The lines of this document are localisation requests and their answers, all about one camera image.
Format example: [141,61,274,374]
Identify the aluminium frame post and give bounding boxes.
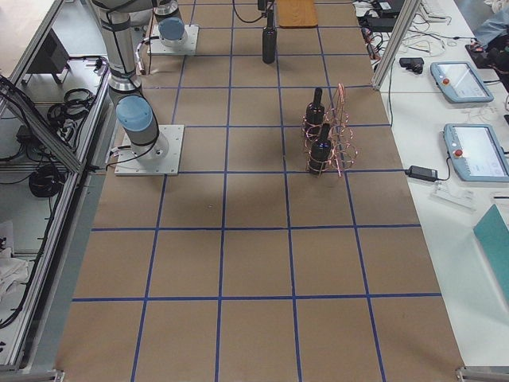
[371,0,421,91]

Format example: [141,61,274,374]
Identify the teal folder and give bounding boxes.
[473,205,508,299]

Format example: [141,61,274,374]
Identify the wine bottle in basket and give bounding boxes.
[308,123,332,174]
[305,88,324,137]

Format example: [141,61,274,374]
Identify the upper teach pendant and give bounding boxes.
[429,61,494,103]

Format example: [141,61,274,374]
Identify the carried black wine bottle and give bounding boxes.
[262,10,278,64]

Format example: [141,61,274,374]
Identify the lower teach pendant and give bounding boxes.
[443,123,508,182]

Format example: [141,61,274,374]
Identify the black power adapter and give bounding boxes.
[405,166,438,182]

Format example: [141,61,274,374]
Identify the teach pendant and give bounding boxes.
[429,61,494,103]
[443,123,508,182]

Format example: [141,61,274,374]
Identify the aluminium side frame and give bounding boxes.
[1,1,116,379]

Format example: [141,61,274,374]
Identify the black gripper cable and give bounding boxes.
[231,0,268,24]

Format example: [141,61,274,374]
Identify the black handheld device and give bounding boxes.
[399,57,424,75]

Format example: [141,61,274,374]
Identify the rear wine bottle in basket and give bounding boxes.
[305,88,324,137]

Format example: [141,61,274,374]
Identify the coiled black cables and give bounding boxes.
[47,88,99,132]

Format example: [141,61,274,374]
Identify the wooden tray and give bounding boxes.
[276,0,318,29]

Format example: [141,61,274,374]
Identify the clear acrylic holder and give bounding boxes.
[430,181,476,212]

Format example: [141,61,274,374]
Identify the front wine bottle in basket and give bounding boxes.
[308,123,332,174]

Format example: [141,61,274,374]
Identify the copper wire bottle basket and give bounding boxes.
[301,84,358,176]

